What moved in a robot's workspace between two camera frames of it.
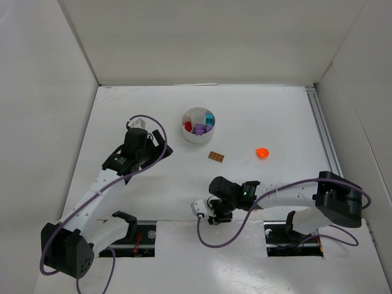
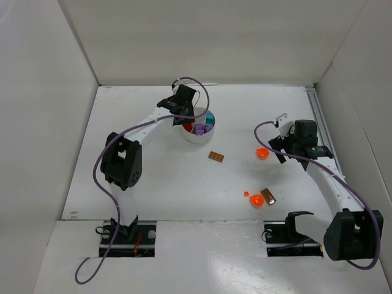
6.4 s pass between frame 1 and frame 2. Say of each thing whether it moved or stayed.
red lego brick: stayed
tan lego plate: stayed
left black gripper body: moved
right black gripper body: moved
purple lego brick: stayed
